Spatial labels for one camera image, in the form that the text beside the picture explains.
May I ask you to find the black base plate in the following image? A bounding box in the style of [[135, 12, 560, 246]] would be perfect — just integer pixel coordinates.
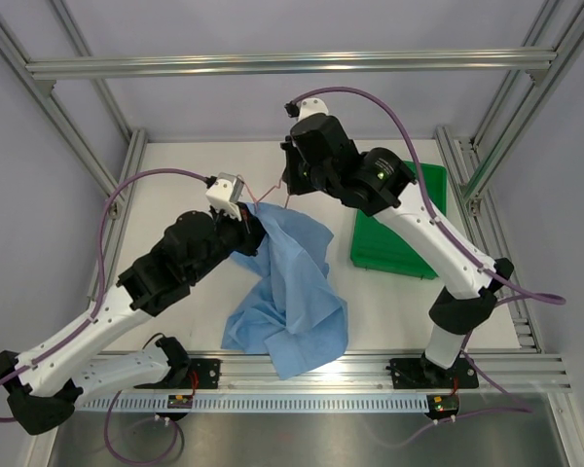
[[135, 358, 221, 390], [385, 357, 479, 389]]

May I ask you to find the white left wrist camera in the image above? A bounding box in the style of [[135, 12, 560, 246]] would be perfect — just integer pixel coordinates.
[[205, 172, 244, 221]]

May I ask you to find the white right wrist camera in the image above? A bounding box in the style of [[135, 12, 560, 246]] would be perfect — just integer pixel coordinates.
[[284, 97, 330, 122]]

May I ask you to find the green plastic tray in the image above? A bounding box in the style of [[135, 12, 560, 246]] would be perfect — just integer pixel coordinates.
[[349, 163, 448, 279]]

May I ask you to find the pink wire hanger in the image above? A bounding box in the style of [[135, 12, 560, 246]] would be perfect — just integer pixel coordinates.
[[237, 174, 284, 214]]

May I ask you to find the aluminium left frame post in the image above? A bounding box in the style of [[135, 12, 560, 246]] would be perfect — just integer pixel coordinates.
[[0, 13, 148, 298]]

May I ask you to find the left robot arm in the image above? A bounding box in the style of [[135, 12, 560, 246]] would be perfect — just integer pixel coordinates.
[[0, 203, 266, 436]]

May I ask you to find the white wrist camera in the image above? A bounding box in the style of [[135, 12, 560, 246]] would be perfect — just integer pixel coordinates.
[[205, 172, 244, 221], [284, 97, 330, 122]]

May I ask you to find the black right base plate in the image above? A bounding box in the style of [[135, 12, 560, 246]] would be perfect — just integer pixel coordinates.
[[385, 357, 479, 389]]

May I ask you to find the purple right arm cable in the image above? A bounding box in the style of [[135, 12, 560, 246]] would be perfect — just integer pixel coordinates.
[[291, 86, 568, 307]]

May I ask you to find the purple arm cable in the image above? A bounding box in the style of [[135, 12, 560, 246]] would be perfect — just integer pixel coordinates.
[[0, 167, 220, 424], [291, 86, 568, 307]]

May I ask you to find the aluminium front rail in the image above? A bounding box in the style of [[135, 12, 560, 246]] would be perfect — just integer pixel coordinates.
[[91, 352, 573, 396]]

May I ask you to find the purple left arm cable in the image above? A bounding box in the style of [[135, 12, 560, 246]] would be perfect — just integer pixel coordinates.
[[0, 167, 220, 424]]

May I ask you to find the aluminium top crossbar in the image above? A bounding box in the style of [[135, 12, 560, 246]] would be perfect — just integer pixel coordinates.
[[25, 47, 558, 80]]

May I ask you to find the blue shirt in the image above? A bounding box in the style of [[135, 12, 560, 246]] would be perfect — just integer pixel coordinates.
[[221, 203, 348, 379]]

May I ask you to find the white slotted cable duct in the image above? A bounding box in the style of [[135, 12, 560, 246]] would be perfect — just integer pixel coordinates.
[[81, 392, 429, 413]]

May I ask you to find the aluminium frame post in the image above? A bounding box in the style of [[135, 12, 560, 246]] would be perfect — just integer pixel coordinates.
[[434, 1, 584, 354], [0, 13, 148, 298]]

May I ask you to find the aluminium right frame post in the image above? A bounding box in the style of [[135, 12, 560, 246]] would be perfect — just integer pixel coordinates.
[[434, 1, 584, 354]]

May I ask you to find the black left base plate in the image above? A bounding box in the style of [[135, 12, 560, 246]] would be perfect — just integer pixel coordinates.
[[135, 358, 221, 390]]

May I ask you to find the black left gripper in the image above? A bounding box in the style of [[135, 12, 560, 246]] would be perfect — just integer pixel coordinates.
[[188, 202, 272, 284]]

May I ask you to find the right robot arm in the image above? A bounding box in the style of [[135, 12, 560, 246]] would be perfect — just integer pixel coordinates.
[[281, 111, 514, 387]]

